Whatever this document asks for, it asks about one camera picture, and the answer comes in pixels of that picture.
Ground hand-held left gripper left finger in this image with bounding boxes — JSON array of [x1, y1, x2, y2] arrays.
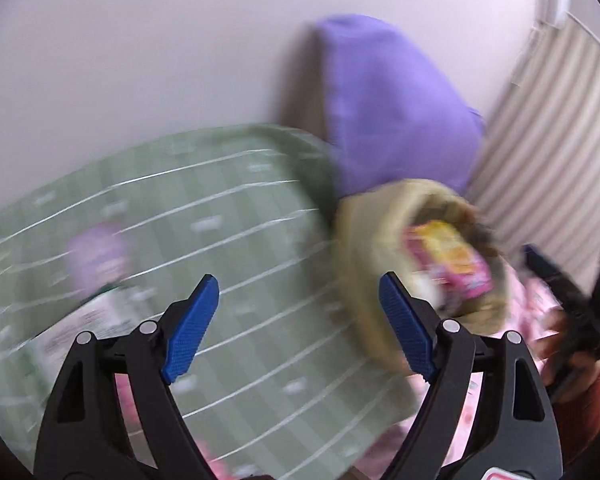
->
[[32, 274, 221, 480]]

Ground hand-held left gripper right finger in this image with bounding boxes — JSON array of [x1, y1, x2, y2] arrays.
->
[[378, 271, 565, 480]]

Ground person's right forearm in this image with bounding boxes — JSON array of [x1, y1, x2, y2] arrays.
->
[[555, 360, 600, 466]]

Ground person's right hand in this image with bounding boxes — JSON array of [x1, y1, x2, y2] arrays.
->
[[534, 309, 600, 403]]

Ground pink printed blanket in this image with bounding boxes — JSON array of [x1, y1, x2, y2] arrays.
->
[[115, 260, 566, 480]]

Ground pink and yellow packet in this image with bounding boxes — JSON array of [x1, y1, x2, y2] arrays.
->
[[405, 220, 496, 303]]

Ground green checked tablecloth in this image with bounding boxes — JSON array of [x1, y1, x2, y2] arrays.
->
[[0, 124, 416, 476]]

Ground green and white carton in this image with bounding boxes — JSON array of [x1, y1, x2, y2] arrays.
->
[[30, 285, 156, 396]]

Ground lilac packet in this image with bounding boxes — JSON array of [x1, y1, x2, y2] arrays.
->
[[67, 222, 133, 301]]

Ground striped beige curtain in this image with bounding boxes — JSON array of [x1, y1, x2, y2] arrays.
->
[[467, 15, 600, 291]]

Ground purple cushion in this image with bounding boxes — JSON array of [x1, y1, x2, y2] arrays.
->
[[307, 14, 486, 198]]

